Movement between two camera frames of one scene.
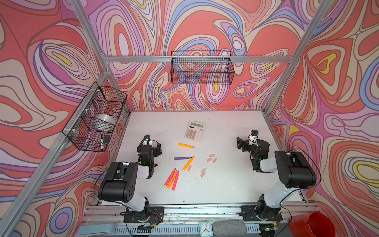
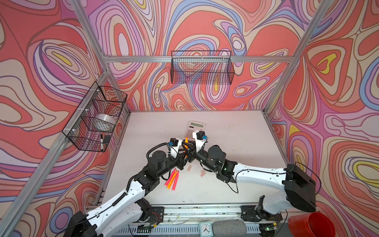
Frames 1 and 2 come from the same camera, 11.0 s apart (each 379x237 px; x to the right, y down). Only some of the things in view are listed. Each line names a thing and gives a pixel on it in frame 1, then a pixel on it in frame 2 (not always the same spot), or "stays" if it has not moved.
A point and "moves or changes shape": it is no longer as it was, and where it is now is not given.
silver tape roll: (103, 122) stays
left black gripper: (147, 145) to (181, 155)
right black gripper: (246, 145) to (195, 153)
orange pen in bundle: (170, 182) stays
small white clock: (206, 229) stays
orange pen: (188, 163) moves or changes shape
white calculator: (195, 131) stays
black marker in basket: (101, 142) stays
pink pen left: (170, 177) stays
